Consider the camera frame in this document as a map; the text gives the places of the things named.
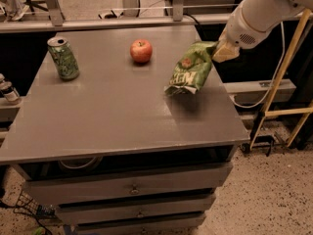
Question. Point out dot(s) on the metal railing frame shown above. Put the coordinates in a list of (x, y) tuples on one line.
[(58, 23)]

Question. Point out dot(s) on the top drawer front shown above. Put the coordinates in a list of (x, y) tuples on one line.
[(127, 184)]

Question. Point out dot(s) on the green soda can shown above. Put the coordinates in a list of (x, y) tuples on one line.
[(63, 57)]

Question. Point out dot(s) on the bottom drawer front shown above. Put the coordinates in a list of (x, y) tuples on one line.
[(143, 225)]

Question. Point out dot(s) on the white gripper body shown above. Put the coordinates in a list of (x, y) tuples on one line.
[(239, 30)]

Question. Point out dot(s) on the grey drawer cabinet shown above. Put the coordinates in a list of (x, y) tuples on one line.
[(115, 117)]

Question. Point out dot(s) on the red apple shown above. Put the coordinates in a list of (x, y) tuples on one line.
[(141, 50)]

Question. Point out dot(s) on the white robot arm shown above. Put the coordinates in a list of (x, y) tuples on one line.
[(273, 11)]

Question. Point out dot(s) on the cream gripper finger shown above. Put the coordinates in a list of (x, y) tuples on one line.
[(225, 51)]

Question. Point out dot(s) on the small bottle at left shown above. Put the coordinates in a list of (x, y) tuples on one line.
[(9, 91)]

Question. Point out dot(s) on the green jalapeno chip bag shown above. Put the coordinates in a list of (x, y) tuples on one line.
[(192, 70)]

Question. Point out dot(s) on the drawer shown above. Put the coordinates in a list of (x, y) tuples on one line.
[(127, 184), (136, 209), (143, 225)]

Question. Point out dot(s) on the middle drawer front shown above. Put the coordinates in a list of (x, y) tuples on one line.
[(136, 209)]

